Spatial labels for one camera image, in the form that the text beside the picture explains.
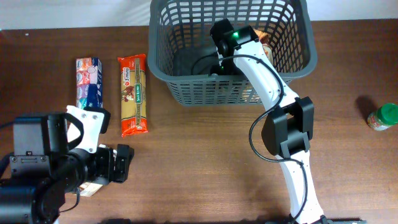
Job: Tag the Kleenex tissue multipack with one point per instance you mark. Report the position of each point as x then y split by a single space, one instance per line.
89 82

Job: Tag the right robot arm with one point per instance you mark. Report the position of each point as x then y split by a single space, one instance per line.
288 126

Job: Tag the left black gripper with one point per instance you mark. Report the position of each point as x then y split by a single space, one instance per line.
107 173

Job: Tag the clear brown snack bag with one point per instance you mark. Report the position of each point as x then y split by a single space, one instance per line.
88 189

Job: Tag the grey plastic shopping basket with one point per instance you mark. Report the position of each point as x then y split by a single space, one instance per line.
183 54

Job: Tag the orange Nescafe sachet bag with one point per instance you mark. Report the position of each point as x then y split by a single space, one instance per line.
264 39

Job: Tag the orange spaghetti pasta pack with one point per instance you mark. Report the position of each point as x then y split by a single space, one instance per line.
133 95

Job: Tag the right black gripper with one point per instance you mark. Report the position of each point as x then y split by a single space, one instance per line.
216 70

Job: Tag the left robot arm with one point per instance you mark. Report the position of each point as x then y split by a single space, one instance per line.
47 163

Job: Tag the green lid jar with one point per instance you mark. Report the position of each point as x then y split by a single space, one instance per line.
383 118

